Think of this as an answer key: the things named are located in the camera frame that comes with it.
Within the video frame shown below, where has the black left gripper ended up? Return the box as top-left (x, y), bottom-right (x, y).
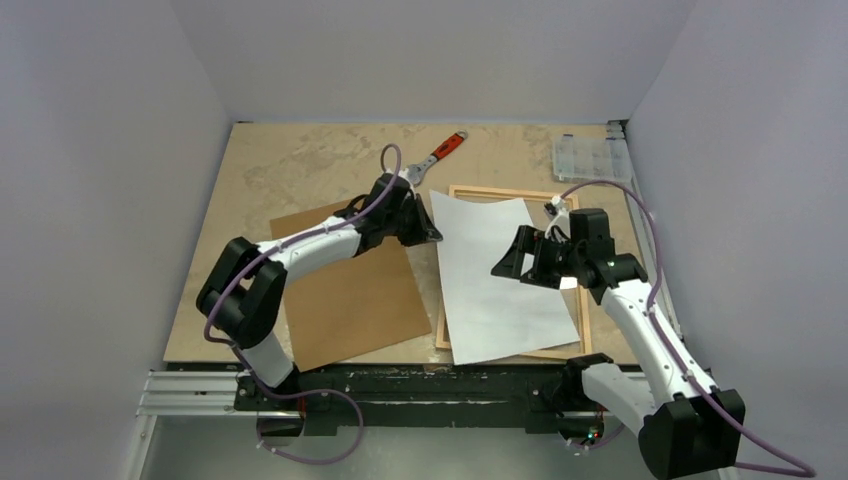
top-left (384, 194), bottom-right (442, 248)

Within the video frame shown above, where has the building photo print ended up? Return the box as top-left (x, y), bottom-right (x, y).
top-left (429, 190), bottom-right (582, 367)

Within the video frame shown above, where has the light wooden picture frame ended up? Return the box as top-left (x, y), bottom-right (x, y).
top-left (434, 184), bottom-right (594, 362)

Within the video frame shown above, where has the brown backing board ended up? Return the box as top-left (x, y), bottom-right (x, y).
top-left (275, 237), bottom-right (433, 371)

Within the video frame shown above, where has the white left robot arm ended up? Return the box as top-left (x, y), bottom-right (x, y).
top-left (195, 173), bottom-right (443, 409)

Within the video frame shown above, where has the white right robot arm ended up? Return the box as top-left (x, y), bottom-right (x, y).
top-left (491, 208), bottom-right (746, 479)

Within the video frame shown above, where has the clear plastic organizer box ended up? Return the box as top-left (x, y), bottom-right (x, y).
top-left (551, 134), bottom-right (633, 184)

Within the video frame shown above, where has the grey adjustable wrench red handle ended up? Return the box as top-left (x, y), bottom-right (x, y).
top-left (401, 130), bottom-right (468, 186)

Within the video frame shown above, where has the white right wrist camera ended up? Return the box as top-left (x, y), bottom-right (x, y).
top-left (544, 195), bottom-right (570, 232)

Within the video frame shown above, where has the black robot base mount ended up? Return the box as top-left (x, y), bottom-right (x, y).
top-left (234, 364), bottom-right (615, 445)

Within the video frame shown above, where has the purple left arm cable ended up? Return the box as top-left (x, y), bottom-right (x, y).
top-left (202, 143), bottom-right (403, 399)

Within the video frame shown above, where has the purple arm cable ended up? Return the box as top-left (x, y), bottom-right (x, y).
top-left (544, 180), bottom-right (817, 480)
top-left (202, 143), bottom-right (403, 399)

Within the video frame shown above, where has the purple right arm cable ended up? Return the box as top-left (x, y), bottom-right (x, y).
top-left (544, 180), bottom-right (817, 480)

